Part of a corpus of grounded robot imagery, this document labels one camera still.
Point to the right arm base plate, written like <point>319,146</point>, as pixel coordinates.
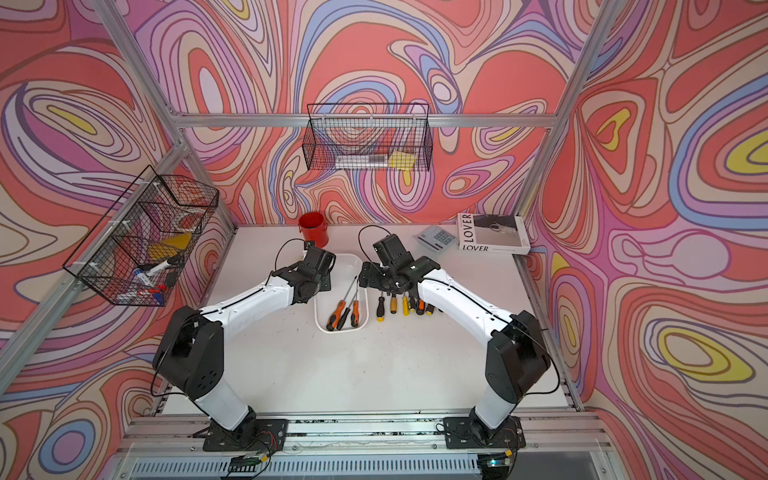
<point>470,433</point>

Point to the red metal cup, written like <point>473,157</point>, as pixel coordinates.
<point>314,228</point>

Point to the black wire basket wall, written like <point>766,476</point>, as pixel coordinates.
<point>152,208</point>
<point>361,136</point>

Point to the grey calculator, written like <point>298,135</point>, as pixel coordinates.
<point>437,238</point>

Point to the black wire basket left wall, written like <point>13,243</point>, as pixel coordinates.
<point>152,208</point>

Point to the black wire basket back wall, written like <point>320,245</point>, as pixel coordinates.
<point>361,136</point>

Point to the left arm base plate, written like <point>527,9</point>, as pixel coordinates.
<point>254,434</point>

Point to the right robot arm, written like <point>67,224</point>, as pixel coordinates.
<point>516,356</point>

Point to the orange screwdriver in box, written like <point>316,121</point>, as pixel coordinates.
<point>341,305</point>

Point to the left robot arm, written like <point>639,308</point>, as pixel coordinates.
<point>191,354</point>

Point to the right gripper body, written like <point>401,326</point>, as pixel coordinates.
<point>378,277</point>

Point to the black handle yellow tip screwdriver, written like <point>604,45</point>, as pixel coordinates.
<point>381,308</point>

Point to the white marker left basket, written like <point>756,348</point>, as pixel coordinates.
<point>145,273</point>

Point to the white plastic storage box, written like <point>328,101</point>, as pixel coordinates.
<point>347,267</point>

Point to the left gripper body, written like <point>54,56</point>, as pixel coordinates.
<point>324,283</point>

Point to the yellow sponge in basket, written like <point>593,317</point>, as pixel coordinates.
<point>402,160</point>

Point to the yellow item left basket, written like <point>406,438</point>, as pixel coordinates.
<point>164,249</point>

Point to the white Lover book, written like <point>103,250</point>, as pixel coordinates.
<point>492,234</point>

